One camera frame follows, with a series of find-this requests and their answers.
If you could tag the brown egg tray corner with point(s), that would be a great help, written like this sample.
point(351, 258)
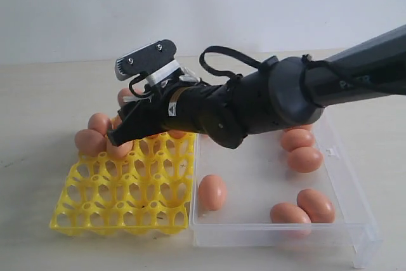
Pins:
point(100, 122)

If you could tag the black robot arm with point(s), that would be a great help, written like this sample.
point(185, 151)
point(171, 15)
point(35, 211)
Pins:
point(279, 94)

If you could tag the clear plastic box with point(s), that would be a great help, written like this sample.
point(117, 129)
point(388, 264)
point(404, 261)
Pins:
point(257, 177)

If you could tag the brown egg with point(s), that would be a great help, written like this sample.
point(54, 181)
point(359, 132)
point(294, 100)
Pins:
point(305, 159)
point(212, 192)
point(153, 136)
point(119, 152)
point(176, 134)
point(90, 142)
point(307, 127)
point(125, 96)
point(317, 205)
point(296, 138)
point(289, 213)
point(116, 122)

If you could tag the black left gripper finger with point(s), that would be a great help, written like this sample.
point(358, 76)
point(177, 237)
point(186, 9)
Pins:
point(137, 122)

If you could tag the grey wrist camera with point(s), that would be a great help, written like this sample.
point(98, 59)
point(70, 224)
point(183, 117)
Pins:
point(153, 62)

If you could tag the yellow plastic egg tray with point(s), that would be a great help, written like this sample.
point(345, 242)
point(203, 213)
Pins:
point(150, 189)

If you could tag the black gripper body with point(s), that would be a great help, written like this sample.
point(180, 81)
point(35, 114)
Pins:
point(198, 109)

